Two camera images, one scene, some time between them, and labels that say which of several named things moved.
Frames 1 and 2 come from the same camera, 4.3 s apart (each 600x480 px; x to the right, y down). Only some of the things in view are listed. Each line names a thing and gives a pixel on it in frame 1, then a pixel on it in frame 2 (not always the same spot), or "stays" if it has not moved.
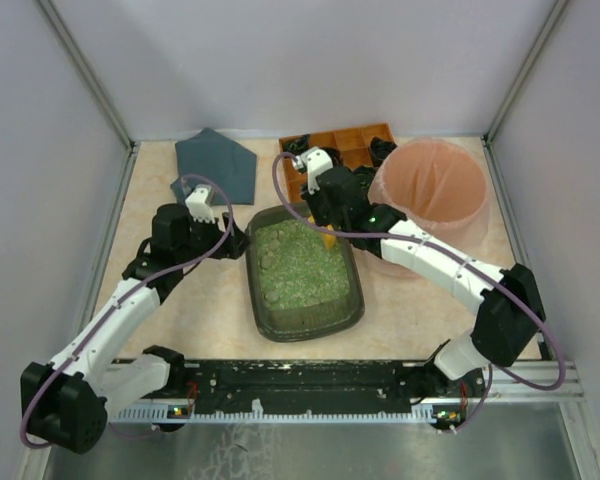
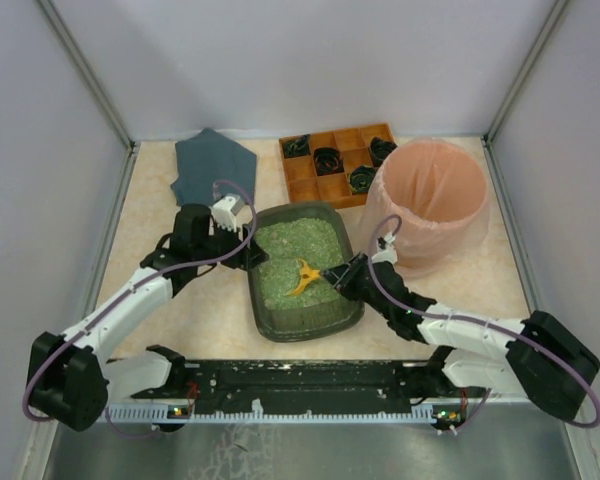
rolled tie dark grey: [379, 149] stays
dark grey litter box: [302, 290] stays
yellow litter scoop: [329, 240] -> [306, 275]
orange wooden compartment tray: [353, 144] stays
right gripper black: [327, 209] -> [353, 277]
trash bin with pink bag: [442, 191] stays
